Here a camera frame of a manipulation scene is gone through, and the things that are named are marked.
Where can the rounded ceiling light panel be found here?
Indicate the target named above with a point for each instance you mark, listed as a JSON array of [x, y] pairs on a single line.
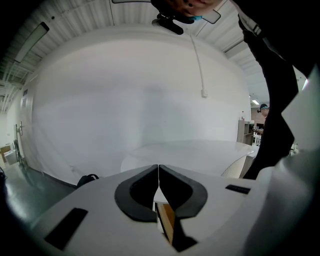
[[213, 16]]

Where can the person's left forearm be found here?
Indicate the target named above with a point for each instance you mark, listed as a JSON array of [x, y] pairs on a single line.
[[277, 120]]

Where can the blue face mask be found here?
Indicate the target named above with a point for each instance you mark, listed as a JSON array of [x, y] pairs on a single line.
[[196, 18]]

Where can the light wooden panel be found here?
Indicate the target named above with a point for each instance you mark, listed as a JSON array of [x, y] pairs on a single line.
[[166, 222]]

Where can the white round table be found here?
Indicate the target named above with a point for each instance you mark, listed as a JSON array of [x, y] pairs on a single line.
[[190, 155]]

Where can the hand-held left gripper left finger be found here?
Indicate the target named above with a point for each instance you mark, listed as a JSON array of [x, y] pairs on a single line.
[[122, 197]]

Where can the long ceiling light fixture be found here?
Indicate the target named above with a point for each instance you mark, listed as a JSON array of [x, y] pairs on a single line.
[[31, 42]]

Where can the cardboard box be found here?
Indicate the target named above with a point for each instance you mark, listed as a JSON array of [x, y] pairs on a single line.
[[6, 153]]

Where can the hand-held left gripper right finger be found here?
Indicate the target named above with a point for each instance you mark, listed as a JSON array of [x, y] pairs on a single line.
[[197, 197]]

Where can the black backpack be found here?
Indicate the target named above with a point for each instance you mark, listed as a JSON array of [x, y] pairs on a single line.
[[86, 180]]

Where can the grey open shelf cabinet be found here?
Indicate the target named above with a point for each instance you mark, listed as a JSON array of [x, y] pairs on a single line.
[[244, 132]]

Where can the white chair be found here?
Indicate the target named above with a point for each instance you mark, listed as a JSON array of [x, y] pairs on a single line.
[[235, 168]]

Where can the person's face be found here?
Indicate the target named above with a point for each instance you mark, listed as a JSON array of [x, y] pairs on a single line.
[[182, 6]]

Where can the black head-mounted camera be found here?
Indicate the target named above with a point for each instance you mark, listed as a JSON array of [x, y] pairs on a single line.
[[172, 25]]

